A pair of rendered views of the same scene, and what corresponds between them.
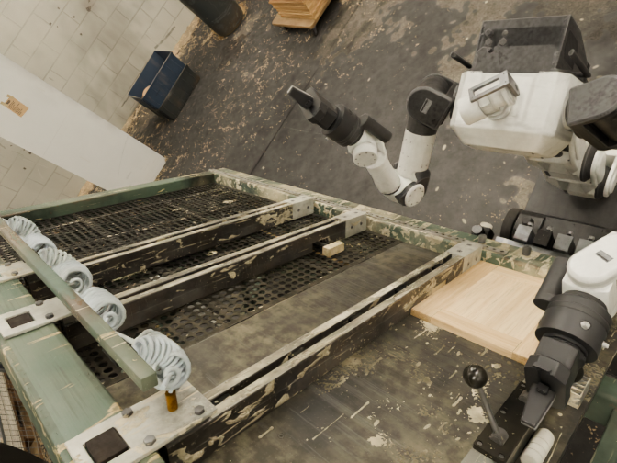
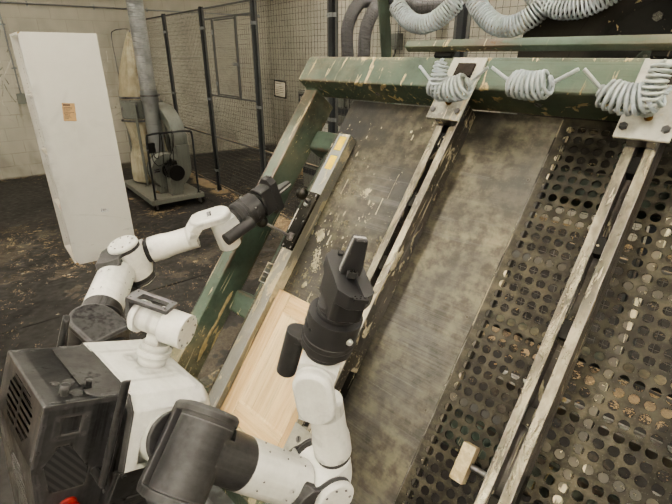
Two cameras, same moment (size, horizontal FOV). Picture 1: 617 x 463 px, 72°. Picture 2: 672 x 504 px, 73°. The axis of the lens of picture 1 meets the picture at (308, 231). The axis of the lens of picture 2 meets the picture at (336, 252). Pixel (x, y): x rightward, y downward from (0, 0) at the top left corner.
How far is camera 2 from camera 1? 1.50 m
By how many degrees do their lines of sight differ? 102
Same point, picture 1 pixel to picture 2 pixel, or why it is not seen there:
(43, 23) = not seen: outside the picture
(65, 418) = (506, 65)
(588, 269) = (220, 209)
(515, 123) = not seen: hidden behind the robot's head
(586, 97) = (99, 324)
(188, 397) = (445, 112)
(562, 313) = (246, 199)
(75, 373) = not seen: hidden behind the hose
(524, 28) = (41, 372)
